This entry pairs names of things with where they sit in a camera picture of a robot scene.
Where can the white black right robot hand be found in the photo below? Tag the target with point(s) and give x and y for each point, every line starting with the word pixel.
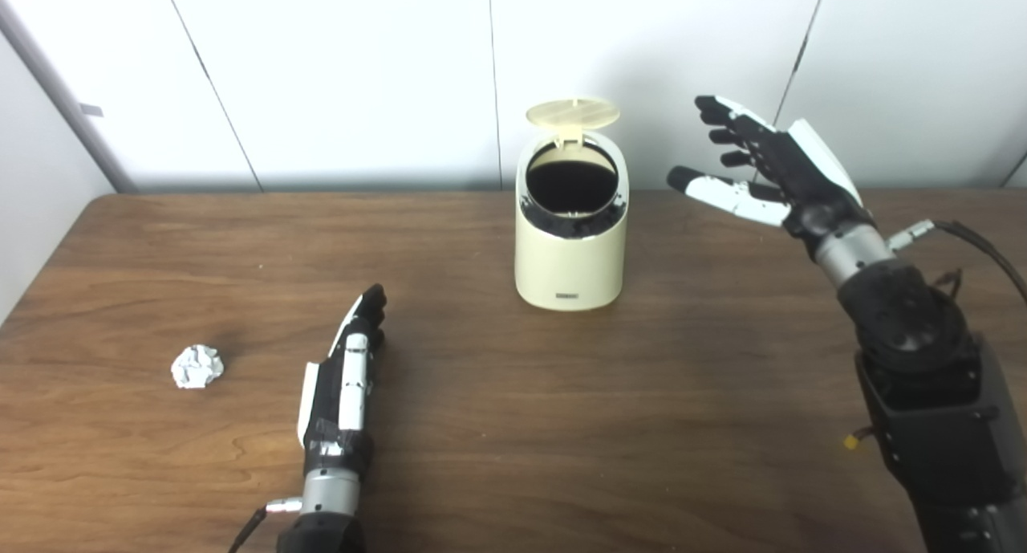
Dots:
pixel 802 184

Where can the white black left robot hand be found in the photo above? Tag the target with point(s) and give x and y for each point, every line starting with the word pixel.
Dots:
pixel 341 400

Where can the white paper ball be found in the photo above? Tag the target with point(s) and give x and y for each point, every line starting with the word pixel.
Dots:
pixel 197 367

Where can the cream round bin lid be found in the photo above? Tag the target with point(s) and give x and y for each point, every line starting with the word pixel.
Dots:
pixel 571 113

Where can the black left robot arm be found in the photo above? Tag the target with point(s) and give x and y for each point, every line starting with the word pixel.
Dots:
pixel 329 497

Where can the cream plastic bin body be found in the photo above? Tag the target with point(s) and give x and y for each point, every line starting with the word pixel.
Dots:
pixel 570 268

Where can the small grey wall tag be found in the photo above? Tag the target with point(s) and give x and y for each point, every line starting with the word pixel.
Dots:
pixel 91 110

